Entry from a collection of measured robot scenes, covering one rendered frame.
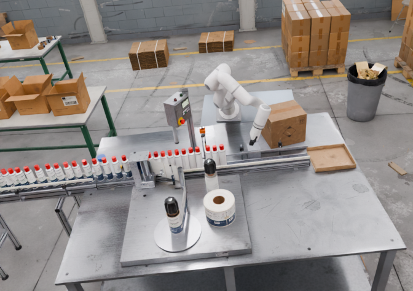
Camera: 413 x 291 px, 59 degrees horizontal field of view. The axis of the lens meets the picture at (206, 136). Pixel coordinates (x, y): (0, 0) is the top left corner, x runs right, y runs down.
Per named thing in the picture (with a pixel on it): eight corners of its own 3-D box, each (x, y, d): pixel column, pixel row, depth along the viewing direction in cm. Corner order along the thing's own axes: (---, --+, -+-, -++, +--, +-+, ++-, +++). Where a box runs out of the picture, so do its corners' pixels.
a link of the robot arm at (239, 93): (236, 87, 269) (266, 116, 270) (228, 95, 256) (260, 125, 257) (244, 79, 264) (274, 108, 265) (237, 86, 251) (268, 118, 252)
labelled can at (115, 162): (116, 180, 284) (109, 159, 272) (117, 175, 288) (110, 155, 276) (123, 179, 284) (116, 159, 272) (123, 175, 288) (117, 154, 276)
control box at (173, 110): (167, 124, 265) (163, 102, 254) (180, 113, 276) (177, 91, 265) (179, 128, 260) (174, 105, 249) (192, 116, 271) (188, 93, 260)
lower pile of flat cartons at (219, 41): (198, 53, 686) (197, 42, 673) (202, 42, 729) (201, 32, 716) (233, 51, 676) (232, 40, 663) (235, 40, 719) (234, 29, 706)
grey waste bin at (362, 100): (347, 125, 455) (353, 80, 419) (339, 107, 490) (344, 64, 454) (383, 123, 450) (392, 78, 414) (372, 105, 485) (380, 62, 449)
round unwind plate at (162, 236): (152, 255, 224) (152, 253, 223) (155, 217, 249) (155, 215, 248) (202, 249, 223) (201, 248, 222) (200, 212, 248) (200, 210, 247)
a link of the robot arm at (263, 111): (256, 116, 266) (252, 122, 259) (262, 101, 259) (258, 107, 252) (267, 121, 265) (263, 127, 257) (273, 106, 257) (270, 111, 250)
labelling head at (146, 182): (136, 189, 273) (128, 162, 258) (137, 177, 283) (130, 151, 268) (155, 187, 272) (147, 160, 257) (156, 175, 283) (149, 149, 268)
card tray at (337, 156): (315, 172, 274) (316, 168, 272) (306, 151, 295) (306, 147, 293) (356, 167, 273) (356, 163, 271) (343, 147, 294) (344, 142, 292)
